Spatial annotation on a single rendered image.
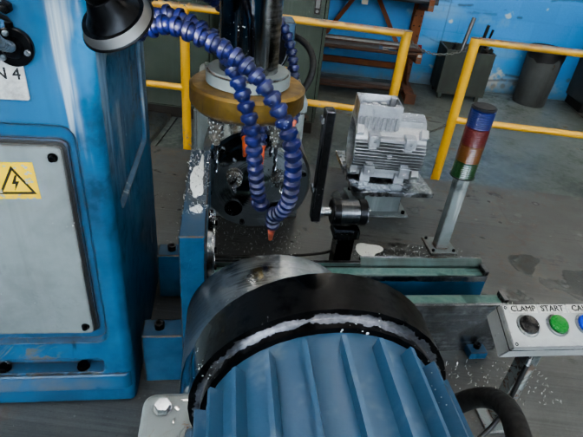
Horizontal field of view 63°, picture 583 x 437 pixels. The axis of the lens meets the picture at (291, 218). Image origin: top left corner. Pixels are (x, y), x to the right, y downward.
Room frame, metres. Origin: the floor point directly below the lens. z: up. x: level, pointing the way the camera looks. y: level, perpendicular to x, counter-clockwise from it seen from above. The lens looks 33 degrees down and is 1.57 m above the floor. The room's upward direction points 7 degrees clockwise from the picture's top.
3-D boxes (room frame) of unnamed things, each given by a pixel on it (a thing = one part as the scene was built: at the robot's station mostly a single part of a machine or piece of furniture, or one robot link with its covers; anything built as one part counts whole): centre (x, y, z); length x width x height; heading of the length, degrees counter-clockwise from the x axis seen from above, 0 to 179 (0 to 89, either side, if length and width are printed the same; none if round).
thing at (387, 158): (1.31, -0.25, 1.01); 0.20 x 0.19 x 0.19; 93
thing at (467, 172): (1.13, -0.43, 1.05); 0.06 x 0.06 x 0.04
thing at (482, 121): (1.13, -0.43, 1.19); 0.06 x 0.06 x 0.04
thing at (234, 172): (1.07, 0.11, 1.04); 0.41 x 0.25 x 0.25; 10
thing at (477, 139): (1.13, -0.43, 1.14); 0.06 x 0.06 x 0.04
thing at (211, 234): (0.72, 0.14, 1.01); 0.15 x 0.02 x 0.15; 10
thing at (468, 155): (1.13, -0.43, 1.10); 0.06 x 0.06 x 0.04
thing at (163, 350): (0.71, 0.21, 0.97); 0.30 x 0.11 x 0.34; 10
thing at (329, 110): (0.90, -0.05, 1.12); 0.04 x 0.03 x 0.26; 100
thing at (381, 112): (1.31, -0.21, 1.11); 0.12 x 0.11 x 0.07; 93
